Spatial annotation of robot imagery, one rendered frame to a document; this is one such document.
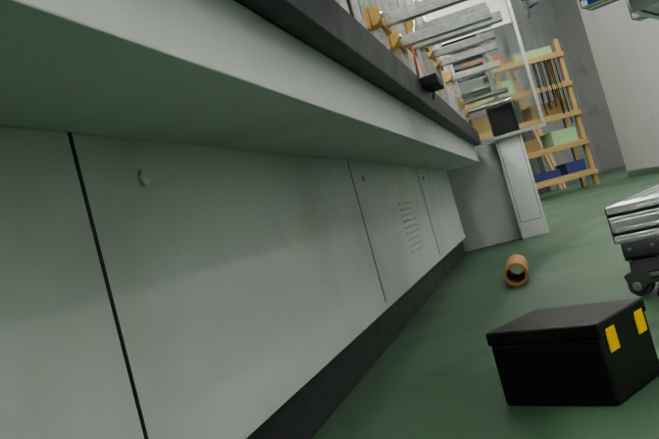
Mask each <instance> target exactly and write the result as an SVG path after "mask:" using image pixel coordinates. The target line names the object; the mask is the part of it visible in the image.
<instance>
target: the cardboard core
mask: <svg viewBox="0 0 659 439"><path fill-rule="evenodd" d="M512 266H519V267H521V268H522V269H523V271H522V272H519V273H516V272H513V271H511V270H510V267H512ZM528 275H529V264H528V261H527V259H526V258H525V257H524V256H522V255H513V256H511V257H510V258H509V259H508V260H507V263H506V267H505V270H504V278H505V280H506V282H507V283H508V284H510V285H512V286H521V285H523V284H524V283H526V281H527V279H528Z"/></svg>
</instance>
